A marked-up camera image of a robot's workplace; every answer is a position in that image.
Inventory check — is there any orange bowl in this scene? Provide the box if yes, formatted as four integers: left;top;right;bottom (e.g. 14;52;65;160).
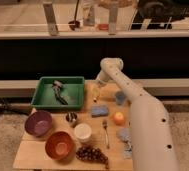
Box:
45;131;74;161

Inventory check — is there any orange fruit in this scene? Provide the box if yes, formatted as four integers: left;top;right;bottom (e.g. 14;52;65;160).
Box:
112;112;125;125

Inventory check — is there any white cup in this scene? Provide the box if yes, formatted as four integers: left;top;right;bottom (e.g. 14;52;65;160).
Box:
74;123;92;143

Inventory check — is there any blue sponge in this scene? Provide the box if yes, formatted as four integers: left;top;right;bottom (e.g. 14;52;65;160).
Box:
91;105;109;117

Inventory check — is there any grey tool in tray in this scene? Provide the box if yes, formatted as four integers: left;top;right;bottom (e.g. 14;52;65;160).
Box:
52;80;68;105

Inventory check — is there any purple bowl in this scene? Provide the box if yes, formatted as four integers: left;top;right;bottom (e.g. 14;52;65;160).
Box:
24;110;52;137

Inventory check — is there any wooden board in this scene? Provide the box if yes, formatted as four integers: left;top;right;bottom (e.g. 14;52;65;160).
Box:
13;81;133;171

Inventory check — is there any blue plastic cup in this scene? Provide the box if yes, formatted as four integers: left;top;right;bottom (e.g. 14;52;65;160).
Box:
115;91;126;105

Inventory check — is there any grey blue cloth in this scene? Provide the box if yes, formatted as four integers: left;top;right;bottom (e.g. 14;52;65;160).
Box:
116;128;132;159

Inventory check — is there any yellow banana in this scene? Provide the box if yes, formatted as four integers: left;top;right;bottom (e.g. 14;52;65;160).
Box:
92;85;100;102

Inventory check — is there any green plastic tray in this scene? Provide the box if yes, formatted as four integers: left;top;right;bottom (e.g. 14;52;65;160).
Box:
31;76;85;110

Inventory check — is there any small metal cup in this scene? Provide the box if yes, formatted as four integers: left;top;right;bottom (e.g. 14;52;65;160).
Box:
66;112;77;127

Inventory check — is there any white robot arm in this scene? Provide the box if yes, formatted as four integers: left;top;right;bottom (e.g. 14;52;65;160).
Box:
96;58;180;171

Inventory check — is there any bunch of dark grapes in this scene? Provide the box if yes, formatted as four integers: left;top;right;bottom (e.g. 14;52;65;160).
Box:
76;146;109;169

